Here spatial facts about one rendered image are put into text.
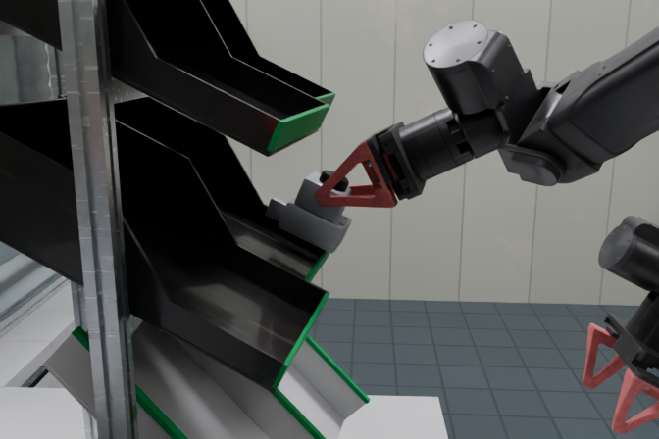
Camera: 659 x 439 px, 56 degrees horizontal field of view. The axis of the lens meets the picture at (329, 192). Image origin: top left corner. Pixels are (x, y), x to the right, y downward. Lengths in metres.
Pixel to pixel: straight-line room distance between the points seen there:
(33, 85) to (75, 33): 1.10
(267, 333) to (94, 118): 0.21
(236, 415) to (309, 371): 0.17
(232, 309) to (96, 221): 0.14
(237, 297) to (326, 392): 0.27
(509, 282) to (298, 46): 1.79
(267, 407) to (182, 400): 0.08
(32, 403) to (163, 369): 0.59
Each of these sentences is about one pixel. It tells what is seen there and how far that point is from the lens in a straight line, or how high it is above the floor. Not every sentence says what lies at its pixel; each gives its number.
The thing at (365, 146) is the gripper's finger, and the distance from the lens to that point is 0.57.
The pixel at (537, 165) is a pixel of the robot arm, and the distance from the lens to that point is 0.53.
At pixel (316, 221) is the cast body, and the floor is 1.24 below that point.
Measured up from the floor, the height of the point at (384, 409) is 0.86.
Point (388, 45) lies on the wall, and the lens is 3.41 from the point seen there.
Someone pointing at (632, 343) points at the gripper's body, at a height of 1.09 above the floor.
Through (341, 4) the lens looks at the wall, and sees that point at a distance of 3.42.
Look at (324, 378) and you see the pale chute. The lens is 0.75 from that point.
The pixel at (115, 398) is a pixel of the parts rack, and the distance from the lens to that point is 0.45.
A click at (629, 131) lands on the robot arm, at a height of 1.35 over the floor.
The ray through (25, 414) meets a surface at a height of 0.86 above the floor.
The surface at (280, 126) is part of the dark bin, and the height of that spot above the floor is 1.37.
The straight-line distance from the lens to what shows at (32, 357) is 1.30.
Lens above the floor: 1.41
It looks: 13 degrees down
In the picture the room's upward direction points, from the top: straight up
